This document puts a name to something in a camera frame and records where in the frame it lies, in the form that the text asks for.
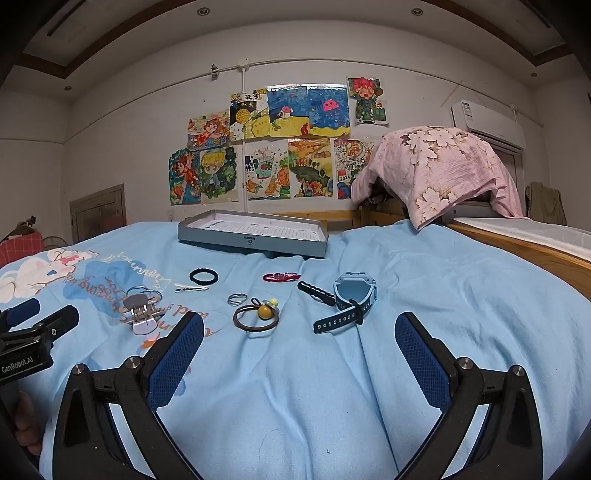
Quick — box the white air conditioner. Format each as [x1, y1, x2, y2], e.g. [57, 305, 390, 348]
[451, 100, 527, 149]

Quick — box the olive green cloth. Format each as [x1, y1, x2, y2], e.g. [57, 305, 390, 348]
[526, 181, 568, 226]

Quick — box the ceiling air vent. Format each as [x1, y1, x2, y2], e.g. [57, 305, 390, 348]
[517, 0, 555, 29]
[46, 0, 89, 37]

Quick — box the white mattress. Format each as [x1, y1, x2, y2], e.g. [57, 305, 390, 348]
[455, 217, 591, 264]

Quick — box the grey box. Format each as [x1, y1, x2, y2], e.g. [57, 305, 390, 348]
[445, 202, 506, 220]

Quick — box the grey cardboard tray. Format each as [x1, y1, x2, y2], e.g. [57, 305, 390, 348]
[178, 209, 329, 259]

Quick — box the white wall conduit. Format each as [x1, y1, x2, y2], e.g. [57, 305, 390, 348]
[210, 58, 518, 112]

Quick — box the beige claw hair clip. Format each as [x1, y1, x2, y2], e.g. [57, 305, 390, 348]
[121, 294, 163, 335]

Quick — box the person's left hand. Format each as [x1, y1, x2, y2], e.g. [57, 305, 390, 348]
[14, 396, 44, 455]

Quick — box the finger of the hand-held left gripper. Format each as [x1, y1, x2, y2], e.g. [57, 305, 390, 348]
[28, 305, 80, 344]
[0, 298, 41, 328]

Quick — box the brown cabinet door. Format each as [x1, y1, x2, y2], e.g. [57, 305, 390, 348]
[69, 184, 126, 243]

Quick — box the brown small hair clip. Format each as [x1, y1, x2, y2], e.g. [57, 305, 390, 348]
[233, 298, 280, 333]

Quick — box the light blue printed blanket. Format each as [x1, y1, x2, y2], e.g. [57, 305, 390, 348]
[0, 219, 591, 480]

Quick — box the group of wall drawings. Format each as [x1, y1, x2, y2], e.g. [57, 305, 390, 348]
[168, 76, 391, 206]

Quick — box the red cloth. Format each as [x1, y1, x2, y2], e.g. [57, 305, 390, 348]
[0, 233, 44, 268]

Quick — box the pink floral blanket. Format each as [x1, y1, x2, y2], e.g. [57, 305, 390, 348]
[351, 124, 532, 230]

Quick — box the blue wrist watch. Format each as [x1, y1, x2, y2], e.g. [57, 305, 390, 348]
[313, 272, 379, 334]

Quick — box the thin clear hair tie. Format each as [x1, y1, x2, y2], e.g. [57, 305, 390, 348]
[124, 285, 164, 301]

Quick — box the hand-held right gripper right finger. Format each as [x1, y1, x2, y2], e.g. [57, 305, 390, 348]
[394, 311, 546, 480]

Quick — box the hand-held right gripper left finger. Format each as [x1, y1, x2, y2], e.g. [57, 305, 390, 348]
[48, 311, 205, 480]

